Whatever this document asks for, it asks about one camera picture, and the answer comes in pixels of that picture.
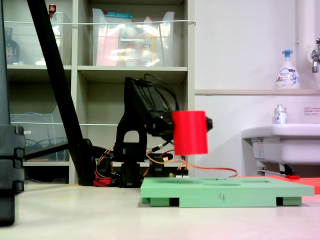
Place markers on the dark round bottle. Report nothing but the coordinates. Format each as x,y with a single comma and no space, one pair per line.
11,50

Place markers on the white foam soap bottle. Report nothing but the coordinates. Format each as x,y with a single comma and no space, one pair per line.
287,75

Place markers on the teal package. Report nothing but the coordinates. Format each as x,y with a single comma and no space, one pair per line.
117,15

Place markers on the large clear storage bin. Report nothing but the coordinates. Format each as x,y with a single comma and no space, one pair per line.
130,45

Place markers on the clear bin with bottles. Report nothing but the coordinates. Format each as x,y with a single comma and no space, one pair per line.
30,45

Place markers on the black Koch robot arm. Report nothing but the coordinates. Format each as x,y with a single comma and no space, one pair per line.
135,105

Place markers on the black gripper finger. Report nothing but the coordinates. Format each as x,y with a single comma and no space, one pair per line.
209,123
168,132

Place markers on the black tripod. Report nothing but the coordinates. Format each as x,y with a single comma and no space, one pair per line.
57,87

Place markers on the dark grey post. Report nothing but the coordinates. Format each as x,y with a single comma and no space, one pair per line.
3,75

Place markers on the sink label sticker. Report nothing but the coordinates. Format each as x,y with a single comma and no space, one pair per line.
258,150

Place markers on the metal faucet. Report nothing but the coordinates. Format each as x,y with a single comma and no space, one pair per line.
315,56

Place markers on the metal sink bracket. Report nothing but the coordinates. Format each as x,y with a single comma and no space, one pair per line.
285,170

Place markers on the small circuit board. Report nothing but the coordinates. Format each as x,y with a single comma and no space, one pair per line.
181,175

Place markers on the black clamp block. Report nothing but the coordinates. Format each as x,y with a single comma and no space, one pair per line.
157,167

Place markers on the red cylinder block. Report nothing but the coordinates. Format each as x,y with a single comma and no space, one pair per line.
190,132

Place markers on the orange labelled bottle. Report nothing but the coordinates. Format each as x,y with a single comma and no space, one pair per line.
147,45

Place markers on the white sink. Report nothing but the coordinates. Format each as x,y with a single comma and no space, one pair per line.
287,145

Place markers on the green shape sorting board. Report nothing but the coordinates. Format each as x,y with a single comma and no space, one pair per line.
225,192

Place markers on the beige shelf unit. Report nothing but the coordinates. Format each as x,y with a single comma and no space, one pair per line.
100,72

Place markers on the brown bottle with red cap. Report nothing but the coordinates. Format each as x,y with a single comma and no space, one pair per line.
52,10

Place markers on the orange flat block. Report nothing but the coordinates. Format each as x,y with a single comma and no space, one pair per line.
310,183

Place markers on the small clear bottle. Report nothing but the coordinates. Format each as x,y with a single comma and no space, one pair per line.
280,116

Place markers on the notched black stack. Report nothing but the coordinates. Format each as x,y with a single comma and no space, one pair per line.
11,160

